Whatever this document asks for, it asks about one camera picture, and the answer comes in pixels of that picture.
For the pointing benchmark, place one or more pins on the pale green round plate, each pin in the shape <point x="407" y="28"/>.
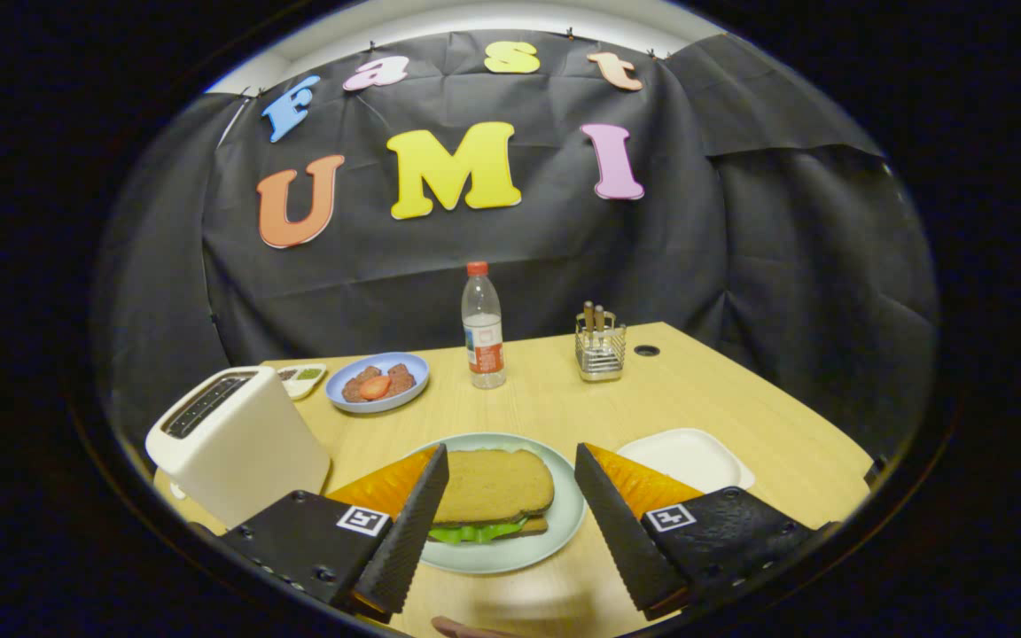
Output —
<point x="510" y="556"/>

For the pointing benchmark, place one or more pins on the square brown bread slice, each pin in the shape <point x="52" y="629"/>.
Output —
<point x="535" y="527"/>

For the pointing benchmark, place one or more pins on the white toaster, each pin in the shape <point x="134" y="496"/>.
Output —
<point x="245" y="452"/>

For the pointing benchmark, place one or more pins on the brown meat patty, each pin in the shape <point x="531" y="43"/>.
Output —
<point x="401" y="379"/>
<point x="353" y="387"/>

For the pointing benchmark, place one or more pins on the black backdrop cloth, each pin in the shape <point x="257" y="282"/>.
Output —
<point x="519" y="239"/>

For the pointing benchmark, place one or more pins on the clear bottle with red cap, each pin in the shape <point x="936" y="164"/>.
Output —
<point x="484" y="354"/>

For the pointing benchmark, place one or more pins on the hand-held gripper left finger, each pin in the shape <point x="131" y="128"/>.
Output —
<point x="409" y="532"/>

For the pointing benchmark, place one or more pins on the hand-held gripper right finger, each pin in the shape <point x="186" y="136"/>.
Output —
<point x="621" y="532"/>

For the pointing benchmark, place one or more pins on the white divided seasoning tray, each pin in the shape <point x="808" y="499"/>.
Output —
<point x="302" y="386"/>

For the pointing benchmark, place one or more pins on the red tomato slice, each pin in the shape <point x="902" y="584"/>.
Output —
<point x="375" y="387"/>

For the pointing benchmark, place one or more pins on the white square plate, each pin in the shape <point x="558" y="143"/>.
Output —
<point x="688" y="456"/>

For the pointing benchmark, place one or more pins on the green lettuce leaf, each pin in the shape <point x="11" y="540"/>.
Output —
<point x="475" y="532"/>

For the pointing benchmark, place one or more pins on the blue plate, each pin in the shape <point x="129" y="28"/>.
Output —
<point x="404" y="359"/>

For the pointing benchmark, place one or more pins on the brown toasted bread slice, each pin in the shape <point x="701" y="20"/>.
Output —
<point x="493" y="483"/>

